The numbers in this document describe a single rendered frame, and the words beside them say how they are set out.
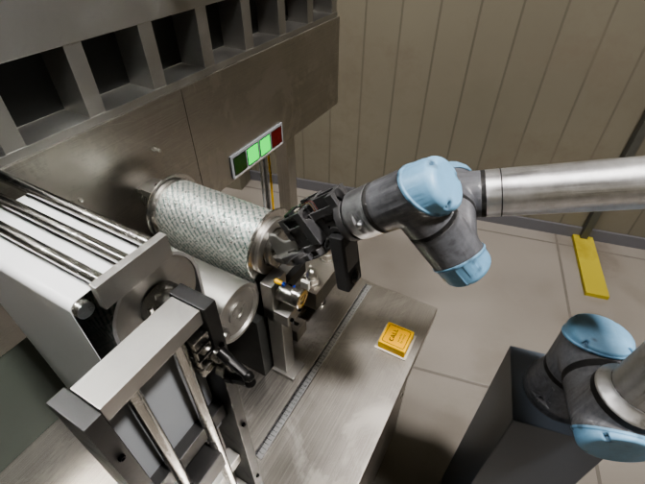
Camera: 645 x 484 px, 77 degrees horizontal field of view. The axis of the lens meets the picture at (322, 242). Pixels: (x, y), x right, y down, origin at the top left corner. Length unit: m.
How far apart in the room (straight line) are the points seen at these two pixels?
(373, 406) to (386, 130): 2.10
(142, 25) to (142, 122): 0.18
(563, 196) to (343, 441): 0.63
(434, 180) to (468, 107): 2.21
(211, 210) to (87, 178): 0.24
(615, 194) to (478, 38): 1.97
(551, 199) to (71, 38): 0.79
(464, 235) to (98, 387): 0.44
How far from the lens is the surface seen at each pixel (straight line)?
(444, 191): 0.51
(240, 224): 0.76
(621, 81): 2.75
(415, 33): 2.59
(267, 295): 0.80
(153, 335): 0.44
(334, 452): 0.94
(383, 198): 0.53
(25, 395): 1.03
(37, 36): 0.81
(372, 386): 1.01
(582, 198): 0.69
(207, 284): 0.76
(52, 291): 0.54
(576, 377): 0.92
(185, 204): 0.84
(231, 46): 1.18
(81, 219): 0.63
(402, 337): 1.06
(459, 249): 0.56
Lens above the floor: 1.77
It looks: 41 degrees down
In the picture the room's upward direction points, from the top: straight up
